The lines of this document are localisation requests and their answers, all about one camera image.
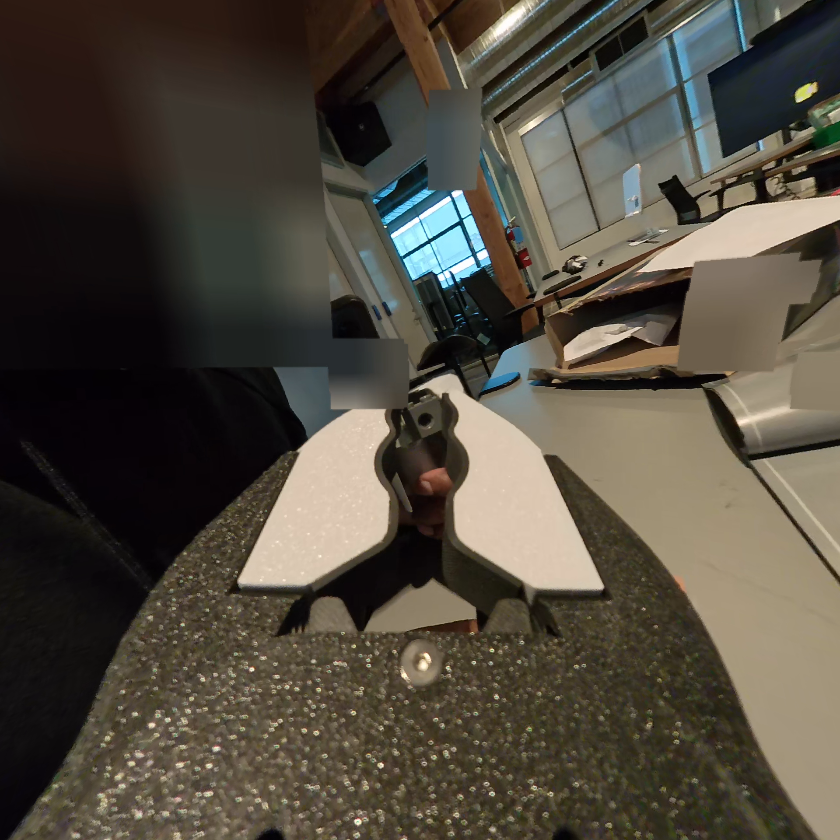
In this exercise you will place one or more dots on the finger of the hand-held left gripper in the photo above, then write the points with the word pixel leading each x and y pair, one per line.
pixel 446 382

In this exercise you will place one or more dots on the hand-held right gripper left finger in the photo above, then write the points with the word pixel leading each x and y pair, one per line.
pixel 315 512

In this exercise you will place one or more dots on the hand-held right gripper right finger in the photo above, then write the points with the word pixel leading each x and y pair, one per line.
pixel 518 512

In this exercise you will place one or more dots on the small grey toy brick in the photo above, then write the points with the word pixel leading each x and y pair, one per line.
pixel 423 420

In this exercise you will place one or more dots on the grey desk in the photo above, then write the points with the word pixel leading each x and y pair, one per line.
pixel 623 492

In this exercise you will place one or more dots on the person's left hand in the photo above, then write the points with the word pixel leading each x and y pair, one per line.
pixel 433 499

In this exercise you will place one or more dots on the black office chair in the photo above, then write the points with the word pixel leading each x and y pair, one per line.
pixel 682 200
pixel 453 354
pixel 492 305

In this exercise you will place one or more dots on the red fire extinguisher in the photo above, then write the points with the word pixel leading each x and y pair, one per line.
pixel 518 246

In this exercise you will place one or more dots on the open cardboard box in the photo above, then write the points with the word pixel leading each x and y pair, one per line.
pixel 617 364

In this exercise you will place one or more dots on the wooden column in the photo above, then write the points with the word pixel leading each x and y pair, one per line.
pixel 499 216

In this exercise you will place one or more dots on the small crumpled white paper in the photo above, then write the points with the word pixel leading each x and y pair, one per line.
pixel 617 334

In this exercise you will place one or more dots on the grey office table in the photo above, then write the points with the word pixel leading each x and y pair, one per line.
pixel 610 259

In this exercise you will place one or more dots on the person's torso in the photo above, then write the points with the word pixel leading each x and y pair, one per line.
pixel 98 525

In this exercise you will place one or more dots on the white tablet on stand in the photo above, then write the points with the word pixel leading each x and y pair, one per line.
pixel 633 197

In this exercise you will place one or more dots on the grey instruction booklet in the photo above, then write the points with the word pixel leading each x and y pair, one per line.
pixel 794 472

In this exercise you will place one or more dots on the flat white paper sheet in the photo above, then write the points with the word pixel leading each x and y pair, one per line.
pixel 741 229

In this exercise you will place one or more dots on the long wooden-edged table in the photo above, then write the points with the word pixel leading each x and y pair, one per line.
pixel 774 161

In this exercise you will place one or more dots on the large black monitor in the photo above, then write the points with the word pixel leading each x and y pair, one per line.
pixel 768 98

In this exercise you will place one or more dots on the green box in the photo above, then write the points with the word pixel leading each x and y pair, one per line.
pixel 825 128

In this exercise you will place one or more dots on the black wall speaker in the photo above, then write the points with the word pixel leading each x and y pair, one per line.
pixel 361 131

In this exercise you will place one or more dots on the large silver ventilation duct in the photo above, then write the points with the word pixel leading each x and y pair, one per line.
pixel 518 33

